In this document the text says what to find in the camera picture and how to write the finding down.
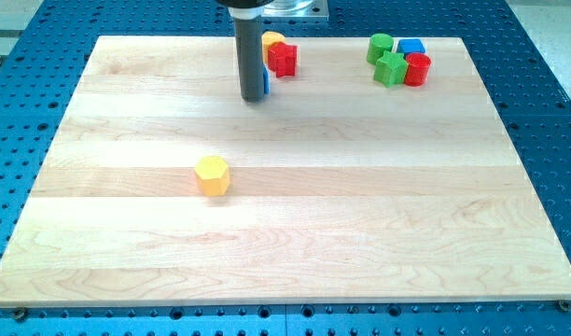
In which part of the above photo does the black robot arm end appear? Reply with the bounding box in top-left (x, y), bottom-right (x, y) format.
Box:
top-left (216, 0), bottom-right (273, 9)

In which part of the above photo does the yellow hexagon block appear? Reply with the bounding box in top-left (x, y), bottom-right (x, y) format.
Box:
top-left (194, 156), bottom-right (230, 197)

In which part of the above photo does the red star block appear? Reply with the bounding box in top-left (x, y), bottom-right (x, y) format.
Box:
top-left (268, 42), bottom-right (298, 77)

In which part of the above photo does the green star block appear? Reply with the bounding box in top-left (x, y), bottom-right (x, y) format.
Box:
top-left (373, 51), bottom-right (409, 87)

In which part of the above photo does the light wooden board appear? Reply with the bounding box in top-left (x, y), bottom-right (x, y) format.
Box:
top-left (0, 35), bottom-right (571, 308)

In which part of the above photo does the blue block behind pusher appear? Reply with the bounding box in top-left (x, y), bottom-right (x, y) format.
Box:
top-left (263, 64), bottom-right (271, 95)

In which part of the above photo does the yellow round block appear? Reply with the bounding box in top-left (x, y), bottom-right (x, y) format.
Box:
top-left (261, 31), bottom-right (286, 63)

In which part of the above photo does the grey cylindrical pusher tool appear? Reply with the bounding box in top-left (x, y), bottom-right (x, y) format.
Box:
top-left (230, 7), bottom-right (265, 103)

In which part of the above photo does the green cylinder block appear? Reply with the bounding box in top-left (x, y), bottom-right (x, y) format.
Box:
top-left (366, 33), bottom-right (394, 65)

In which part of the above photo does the red cylinder block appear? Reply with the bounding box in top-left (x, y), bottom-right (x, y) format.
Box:
top-left (404, 52), bottom-right (431, 87)

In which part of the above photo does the blue cube block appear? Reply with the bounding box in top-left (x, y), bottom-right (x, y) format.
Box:
top-left (396, 38), bottom-right (425, 56)

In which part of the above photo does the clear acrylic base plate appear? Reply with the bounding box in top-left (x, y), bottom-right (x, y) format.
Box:
top-left (262, 0), bottom-right (329, 22)

